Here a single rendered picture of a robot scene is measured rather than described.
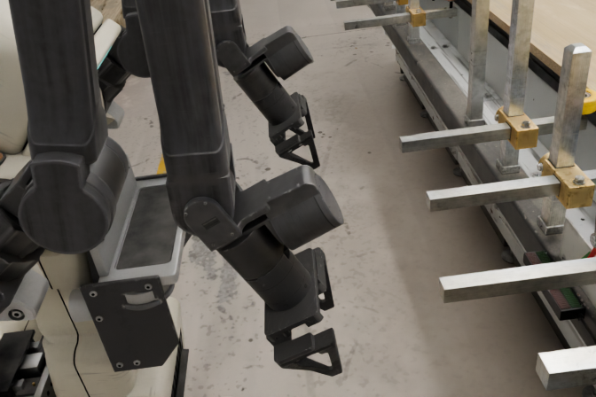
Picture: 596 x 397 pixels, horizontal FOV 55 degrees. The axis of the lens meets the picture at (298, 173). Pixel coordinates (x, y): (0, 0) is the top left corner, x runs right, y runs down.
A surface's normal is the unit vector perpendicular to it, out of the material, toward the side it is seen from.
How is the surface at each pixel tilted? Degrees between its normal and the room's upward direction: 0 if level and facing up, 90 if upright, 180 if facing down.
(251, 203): 25
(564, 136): 90
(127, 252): 0
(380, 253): 0
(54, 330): 90
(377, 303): 0
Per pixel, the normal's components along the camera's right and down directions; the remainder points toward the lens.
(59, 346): 0.03, -0.86
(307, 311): -0.52, -0.69
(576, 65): 0.07, 0.52
